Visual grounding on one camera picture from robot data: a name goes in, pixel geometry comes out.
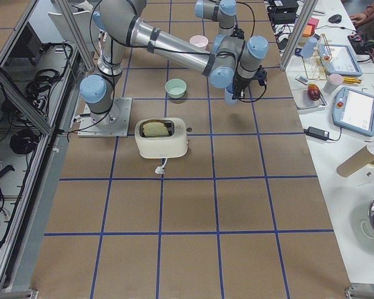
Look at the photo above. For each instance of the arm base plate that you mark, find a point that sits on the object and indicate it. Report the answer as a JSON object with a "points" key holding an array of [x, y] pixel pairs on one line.
{"points": [[114, 124]]}

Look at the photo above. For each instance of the teach pendant tablet near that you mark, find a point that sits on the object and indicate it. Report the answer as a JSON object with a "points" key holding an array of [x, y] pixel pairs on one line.
{"points": [[354, 111]]}

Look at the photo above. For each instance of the aluminium frame post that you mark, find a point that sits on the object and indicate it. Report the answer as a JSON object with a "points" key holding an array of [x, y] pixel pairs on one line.
{"points": [[304, 16]]}

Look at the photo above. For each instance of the bread slice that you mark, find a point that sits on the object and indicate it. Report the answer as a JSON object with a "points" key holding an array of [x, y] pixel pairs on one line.
{"points": [[154, 129]]}

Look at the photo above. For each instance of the white toaster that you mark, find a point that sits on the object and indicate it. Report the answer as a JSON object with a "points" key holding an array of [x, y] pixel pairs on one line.
{"points": [[174, 145]]}

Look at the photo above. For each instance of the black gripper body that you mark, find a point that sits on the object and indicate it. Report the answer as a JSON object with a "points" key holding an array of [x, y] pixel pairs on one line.
{"points": [[240, 83]]}

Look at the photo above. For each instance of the cardboard tube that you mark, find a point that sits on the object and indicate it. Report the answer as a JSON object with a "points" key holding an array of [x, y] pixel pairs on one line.
{"points": [[357, 161]]}

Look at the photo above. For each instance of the mint green bowl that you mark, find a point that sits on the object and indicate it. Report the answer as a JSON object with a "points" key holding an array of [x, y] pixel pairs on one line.
{"points": [[175, 88]]}

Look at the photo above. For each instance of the pink bowl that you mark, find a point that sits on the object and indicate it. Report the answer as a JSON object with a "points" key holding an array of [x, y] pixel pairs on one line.
{"points": [[199, 41]]}

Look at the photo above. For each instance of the pink cup on desk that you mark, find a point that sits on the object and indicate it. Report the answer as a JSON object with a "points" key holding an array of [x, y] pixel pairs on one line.
{"points": [[333, 81]]}

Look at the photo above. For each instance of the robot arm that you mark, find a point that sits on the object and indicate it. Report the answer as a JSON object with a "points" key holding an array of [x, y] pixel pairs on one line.
{"points": [[232, 64], [223, 12]]}

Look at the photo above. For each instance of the gold wire rack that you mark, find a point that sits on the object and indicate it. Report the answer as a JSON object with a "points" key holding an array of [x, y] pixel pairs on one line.
{"points": [[316, 66]]}

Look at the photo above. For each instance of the teach pendant tablet far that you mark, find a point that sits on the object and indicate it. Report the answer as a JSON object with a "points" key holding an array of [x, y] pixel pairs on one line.
{"points": [[339, 59]]}

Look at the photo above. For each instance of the black power adapter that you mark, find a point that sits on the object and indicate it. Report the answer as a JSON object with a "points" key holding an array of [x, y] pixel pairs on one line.
{"points": [[317, 133]]}

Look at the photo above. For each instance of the light blue cylinder cup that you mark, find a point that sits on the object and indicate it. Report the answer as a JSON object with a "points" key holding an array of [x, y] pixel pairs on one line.
{"points": [[308, 48]]}

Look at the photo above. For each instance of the teach pendant tablet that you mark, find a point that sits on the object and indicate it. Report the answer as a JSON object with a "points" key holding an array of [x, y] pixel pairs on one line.
{"points": [[354, 111], [339, 59]]}

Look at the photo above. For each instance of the red apple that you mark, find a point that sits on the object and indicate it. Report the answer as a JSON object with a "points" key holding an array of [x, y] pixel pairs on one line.
{"points": [[313, 92]]}

